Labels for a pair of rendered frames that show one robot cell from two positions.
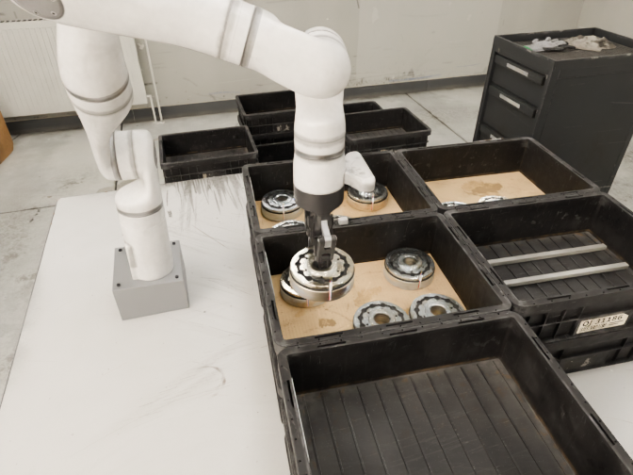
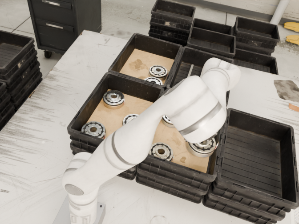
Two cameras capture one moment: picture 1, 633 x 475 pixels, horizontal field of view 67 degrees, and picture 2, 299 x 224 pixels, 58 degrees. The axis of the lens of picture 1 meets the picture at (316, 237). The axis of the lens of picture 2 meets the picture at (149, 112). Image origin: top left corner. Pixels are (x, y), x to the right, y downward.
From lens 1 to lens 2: 88 cm
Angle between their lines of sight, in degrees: 50
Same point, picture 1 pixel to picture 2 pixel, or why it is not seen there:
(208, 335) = (131, 212)
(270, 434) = (198, 210)
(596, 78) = not seen: outside the picture
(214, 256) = not seen: hidden behind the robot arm
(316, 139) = not seen: hidden behind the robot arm
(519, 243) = (175, 81)
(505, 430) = (248, 141)
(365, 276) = (164, 132)
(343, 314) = (181, 151)
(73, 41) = (151, 138)
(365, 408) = (228, 170)
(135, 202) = (95, 191)
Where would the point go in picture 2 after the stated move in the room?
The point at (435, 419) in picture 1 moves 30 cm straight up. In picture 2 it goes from (239, 155) to (269, 108)
